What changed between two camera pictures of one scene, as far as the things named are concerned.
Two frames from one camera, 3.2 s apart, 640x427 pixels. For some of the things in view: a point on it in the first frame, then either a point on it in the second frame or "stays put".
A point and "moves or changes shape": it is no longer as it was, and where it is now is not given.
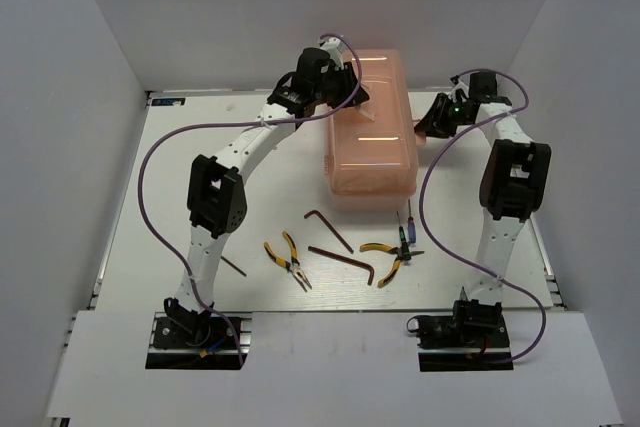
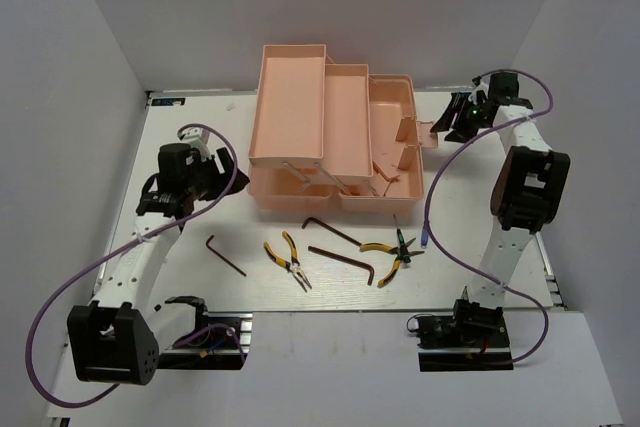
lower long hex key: (346, 260) stays put
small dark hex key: (234, 266) stays put
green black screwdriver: (405, 248) stays put
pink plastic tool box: (372, 164) moves or changes shape
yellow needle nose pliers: (294, 267) stays put
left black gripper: (349, 81) to (223, 180)
